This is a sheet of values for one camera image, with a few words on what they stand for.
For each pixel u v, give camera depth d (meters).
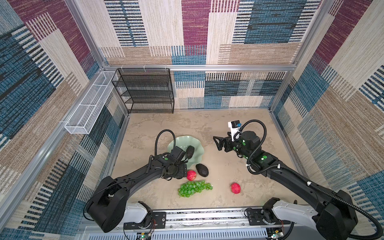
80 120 0.70
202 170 0.85
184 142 0.99
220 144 0.69
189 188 0.79
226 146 0.68
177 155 0.68
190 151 0.94
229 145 0.69
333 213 0.39
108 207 0.41
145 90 1.11
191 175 0.83
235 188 0.78
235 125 0.66
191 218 0.76
